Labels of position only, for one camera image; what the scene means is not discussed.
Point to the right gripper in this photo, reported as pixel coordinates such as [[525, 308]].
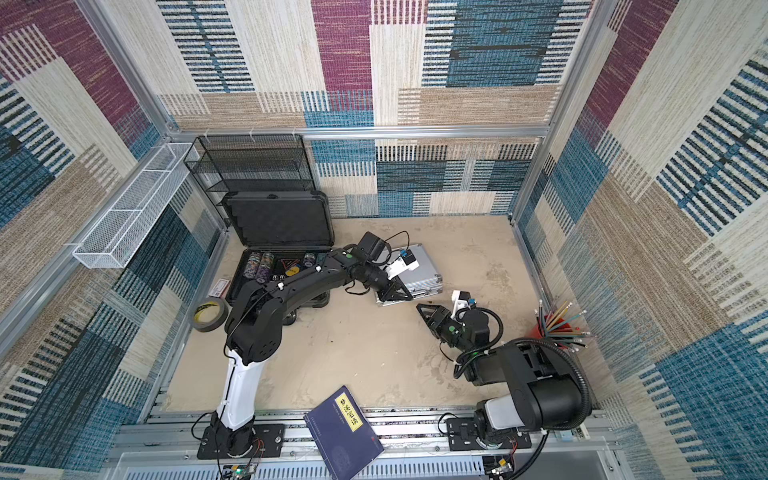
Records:
[[445, 321]]

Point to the red pencil cup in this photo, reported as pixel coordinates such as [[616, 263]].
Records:
[[562, 325]]

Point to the small pink card packet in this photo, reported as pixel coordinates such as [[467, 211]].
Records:
[[220, 288]]

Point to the white mesh wall basket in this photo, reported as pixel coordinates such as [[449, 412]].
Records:
[[114, 240]]

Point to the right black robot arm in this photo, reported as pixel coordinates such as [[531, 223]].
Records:
[[547, 390]]

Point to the red triangle card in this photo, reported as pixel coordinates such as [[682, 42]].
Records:
[[287, 264]]

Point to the large black poker case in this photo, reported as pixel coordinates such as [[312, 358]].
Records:
[[290, 224]]

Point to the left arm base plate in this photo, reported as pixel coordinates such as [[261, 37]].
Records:
[[249, 442]]

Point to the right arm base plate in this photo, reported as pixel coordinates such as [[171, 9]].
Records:
[[463, 435]]

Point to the black wire shelf rack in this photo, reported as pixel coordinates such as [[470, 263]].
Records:
[[226, 164]]

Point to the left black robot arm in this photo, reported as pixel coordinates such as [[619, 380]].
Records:
[[255, 325]]

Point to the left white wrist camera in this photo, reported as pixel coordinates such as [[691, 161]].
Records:
[[406, 261]]

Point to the multicolour poker chip row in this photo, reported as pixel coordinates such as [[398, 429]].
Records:
[[259, 266]]

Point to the dark blue book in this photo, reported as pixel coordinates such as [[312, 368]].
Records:
[[343, 436]]

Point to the small silver aluminium case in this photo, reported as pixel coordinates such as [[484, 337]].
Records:
[[424, 281]]

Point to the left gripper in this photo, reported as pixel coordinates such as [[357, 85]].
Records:
[[397, 291]]

